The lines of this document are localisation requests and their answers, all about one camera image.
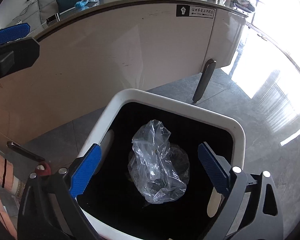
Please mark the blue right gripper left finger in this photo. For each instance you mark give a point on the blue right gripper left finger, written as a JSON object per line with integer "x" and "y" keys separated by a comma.
{"x": 83, "y": 170}

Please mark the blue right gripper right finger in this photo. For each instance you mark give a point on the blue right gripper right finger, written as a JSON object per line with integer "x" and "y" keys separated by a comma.
{"x": 216, "y": 167}

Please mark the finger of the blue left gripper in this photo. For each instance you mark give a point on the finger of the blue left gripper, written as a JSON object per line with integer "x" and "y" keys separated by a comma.
{"x": 13, "y": 33}

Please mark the clear plastic bag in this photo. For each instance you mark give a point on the clear plastic bag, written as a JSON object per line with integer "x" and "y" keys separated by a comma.
{"x": 160, "y": 171}

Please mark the white trash bin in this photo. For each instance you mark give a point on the white trash bin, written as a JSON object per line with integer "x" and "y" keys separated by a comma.
{"x": 111, "y": 202}

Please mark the beige coffee table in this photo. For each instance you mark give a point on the beige coffee table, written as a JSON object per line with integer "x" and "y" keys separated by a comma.
{"x": 89, "y": 56}

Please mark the blue and clear wrapper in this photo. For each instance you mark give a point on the blue and clear wrapper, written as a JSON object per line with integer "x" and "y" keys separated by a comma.
{"x": 83, "y": 3}

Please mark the dark metal table leg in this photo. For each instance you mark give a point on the dark metal table leg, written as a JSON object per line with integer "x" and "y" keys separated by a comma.
{"x": 204, "y": 79}

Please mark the black table label sticker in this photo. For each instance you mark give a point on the black table label sticker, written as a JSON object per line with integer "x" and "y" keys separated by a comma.
{"x": 194, "y": 11}

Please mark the black swivel stool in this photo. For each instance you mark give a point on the black swivel stool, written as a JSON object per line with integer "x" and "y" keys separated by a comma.
{"x": 244, "y": 5}

